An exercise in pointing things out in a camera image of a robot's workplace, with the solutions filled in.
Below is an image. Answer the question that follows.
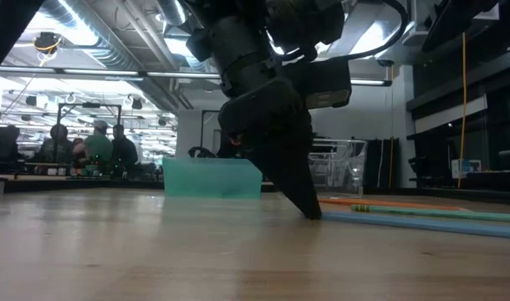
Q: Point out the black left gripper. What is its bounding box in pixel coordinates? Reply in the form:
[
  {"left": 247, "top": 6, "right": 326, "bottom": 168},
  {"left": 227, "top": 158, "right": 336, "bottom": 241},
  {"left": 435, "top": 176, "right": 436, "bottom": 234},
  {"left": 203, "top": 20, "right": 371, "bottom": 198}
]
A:
[{"left": 218, "top": 77, "right": 323, "bottom": 221}]

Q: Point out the orange pencil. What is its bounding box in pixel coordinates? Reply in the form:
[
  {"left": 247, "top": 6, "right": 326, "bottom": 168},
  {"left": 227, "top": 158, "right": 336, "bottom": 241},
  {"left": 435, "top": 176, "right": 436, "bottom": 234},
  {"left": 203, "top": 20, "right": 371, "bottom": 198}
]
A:
[{"left": 316, "top": 197, "right": 467, "bottom": 212}]

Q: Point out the blue pencil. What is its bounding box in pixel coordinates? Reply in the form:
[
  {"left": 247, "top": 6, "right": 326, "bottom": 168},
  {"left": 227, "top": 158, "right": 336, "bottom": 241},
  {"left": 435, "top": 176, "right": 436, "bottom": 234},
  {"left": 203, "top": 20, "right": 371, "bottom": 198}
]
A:
[{"left": 320, "top": 211, "right": 510, "bottom": 241}]

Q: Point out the clear plastic bin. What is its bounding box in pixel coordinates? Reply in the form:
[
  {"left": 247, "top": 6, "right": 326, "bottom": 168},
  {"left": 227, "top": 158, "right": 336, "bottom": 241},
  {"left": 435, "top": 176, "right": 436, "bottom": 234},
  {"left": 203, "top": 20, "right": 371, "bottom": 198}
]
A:
[{"left": 308, "top": 137, "right": 369, "bottom": 200}]

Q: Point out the black folding panel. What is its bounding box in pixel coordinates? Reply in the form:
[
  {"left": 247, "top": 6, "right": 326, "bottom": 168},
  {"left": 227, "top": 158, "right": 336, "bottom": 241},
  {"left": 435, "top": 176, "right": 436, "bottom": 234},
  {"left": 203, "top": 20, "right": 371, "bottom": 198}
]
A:
[{"left": 363, "top": 137, "right": 401, "bottom": 189}]

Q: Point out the teal translucent plastic bin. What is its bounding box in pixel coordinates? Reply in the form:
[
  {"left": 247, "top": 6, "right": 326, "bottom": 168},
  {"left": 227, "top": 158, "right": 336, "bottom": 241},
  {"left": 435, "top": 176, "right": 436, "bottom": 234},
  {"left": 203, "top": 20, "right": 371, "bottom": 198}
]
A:
[{"left": 161, "top": 156, "right": 264, "bottom": 200}]

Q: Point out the person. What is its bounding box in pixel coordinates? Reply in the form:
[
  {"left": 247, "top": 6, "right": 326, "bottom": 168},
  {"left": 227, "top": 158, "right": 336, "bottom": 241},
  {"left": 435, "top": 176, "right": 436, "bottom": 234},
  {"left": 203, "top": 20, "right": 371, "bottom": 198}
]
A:
[
  {"left": 110, "top": 124, "right": 139, "bottom": 173},
  {"left": 82, "top": 120, "right": 114, "bottom": 176},
  {"left": 39, "top": 123, "right": 75, "bottom": 166}
]

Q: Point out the blue and white box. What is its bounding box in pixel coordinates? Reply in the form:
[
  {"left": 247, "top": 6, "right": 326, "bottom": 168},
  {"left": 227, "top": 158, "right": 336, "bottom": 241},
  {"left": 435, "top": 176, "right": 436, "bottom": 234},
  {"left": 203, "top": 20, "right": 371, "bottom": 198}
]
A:
[{"left": 450, "top": 157, "right": 482, "bottom": 181}]

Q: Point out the long light bar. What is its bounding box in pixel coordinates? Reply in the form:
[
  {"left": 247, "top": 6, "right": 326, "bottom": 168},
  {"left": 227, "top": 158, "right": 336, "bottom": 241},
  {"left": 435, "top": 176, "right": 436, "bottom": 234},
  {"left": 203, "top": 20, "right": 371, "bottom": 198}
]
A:
[{"left": 0, "top": 65, "right": 393, "bottom": 88}]

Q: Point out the black office chair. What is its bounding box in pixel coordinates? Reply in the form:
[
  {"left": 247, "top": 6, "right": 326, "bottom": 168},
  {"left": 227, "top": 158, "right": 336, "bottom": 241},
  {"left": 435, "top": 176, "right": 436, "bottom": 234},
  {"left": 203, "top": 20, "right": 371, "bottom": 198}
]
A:
[{"left": 0, "top": 125, "right": 20, "bottom": 175}]

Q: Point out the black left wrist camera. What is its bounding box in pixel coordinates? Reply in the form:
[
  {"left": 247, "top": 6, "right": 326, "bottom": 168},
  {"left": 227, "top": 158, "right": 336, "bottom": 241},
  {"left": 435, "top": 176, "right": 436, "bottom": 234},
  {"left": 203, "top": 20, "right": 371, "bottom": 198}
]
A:
[{"left": 282, "top": 58, "right": 353, "bottom": 110}]

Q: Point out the thin yellow hanging cable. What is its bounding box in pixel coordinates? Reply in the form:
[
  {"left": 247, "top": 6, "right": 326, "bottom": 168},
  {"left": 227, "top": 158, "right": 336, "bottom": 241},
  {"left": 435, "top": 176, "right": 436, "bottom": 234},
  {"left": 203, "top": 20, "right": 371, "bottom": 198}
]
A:
[{"left": 388, "top": 64, "right": 395, "bottom": 189}]

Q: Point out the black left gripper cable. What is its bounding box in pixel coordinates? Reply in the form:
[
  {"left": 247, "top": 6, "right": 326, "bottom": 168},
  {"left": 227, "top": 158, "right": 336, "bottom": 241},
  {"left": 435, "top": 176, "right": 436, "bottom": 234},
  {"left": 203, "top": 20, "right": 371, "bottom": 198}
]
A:
[{"left": 279, "top": 0, "right": 410, "bottom": 63}]

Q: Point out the silver spiral ventilation duct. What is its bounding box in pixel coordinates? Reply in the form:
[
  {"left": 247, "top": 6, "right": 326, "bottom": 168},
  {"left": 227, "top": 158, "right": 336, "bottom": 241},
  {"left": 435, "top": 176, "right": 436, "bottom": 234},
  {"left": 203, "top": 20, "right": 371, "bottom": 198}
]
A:
[{"left": 155, "top": 0, "right": 189, "bottom": 27}]

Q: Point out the black ceiling cable reel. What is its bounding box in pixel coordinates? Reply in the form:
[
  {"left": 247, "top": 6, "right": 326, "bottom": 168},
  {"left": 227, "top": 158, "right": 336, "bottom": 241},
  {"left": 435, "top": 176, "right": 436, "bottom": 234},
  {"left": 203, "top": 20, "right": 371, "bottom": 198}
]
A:
[{"left": 32, "top": 31, "right": 64, "bottom": 56}]

